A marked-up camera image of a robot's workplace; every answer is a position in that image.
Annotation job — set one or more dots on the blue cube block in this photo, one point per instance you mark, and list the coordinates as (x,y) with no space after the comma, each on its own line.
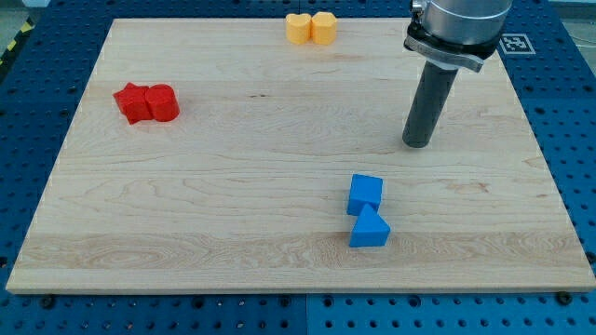
(364,190)

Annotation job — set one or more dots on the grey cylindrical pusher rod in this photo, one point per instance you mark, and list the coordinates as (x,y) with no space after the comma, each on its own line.
(431,94)

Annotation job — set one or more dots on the blue triangle block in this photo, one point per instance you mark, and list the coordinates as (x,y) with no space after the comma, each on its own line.
(369,230)

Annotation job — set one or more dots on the light wooden board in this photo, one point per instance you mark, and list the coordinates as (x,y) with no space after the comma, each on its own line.
(246,189)

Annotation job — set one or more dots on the black bolt front left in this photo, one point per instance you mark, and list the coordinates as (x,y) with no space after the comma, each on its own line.
(47,302)

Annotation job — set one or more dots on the black bolt front right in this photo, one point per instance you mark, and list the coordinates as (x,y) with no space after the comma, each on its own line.
(564,298)

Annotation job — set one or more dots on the red star block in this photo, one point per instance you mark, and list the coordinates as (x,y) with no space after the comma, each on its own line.
(131,102)

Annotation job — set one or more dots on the black bolt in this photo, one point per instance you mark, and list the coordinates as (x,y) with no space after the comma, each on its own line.
(47,302)
(564,298)

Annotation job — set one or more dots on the red cylinder block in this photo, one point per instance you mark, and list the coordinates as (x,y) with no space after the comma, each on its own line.
(162,102)

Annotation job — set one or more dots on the white fiducial marker tag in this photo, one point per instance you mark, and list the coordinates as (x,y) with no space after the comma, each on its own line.
(516,44)

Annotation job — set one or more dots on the yellow hexagon block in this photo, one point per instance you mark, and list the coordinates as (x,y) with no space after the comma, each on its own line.
(323,28)

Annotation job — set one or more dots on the yellow heart block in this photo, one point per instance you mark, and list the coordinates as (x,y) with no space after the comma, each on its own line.
(298,28)

